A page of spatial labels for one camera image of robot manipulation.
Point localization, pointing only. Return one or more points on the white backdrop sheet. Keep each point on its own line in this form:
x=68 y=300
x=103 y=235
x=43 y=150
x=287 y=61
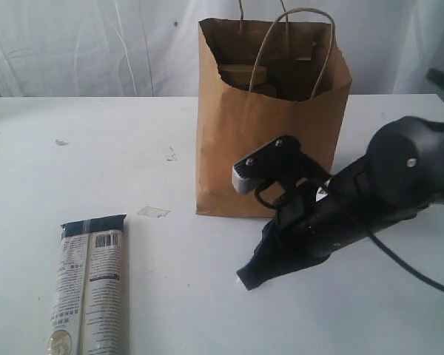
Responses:
x=150 y=48

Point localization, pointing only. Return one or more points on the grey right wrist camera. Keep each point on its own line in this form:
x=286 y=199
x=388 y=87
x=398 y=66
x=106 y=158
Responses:
x=251 y=171

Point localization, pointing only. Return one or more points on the clear tape piece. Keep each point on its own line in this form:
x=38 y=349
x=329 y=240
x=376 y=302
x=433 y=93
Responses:
x=153 y=212

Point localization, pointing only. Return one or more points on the long noodle packet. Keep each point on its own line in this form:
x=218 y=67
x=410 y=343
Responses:
x=87 y=313

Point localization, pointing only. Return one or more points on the tiny white paper scrap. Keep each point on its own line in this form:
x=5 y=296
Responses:
x=61 y=143

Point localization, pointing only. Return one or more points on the brown paper shopping bag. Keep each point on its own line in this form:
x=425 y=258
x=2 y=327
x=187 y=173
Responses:
x=312 y=80

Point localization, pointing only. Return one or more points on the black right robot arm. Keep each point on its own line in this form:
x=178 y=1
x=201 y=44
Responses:
x=400 y=174

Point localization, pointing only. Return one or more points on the clear jar gold lid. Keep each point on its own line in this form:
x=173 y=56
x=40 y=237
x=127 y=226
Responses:
x=242 y=74

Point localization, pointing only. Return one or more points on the clear can dark contents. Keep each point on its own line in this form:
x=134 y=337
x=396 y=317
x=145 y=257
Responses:
x=264 y=89

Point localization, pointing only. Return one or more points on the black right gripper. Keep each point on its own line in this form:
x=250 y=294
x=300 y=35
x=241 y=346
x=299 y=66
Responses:
x=322 y=219

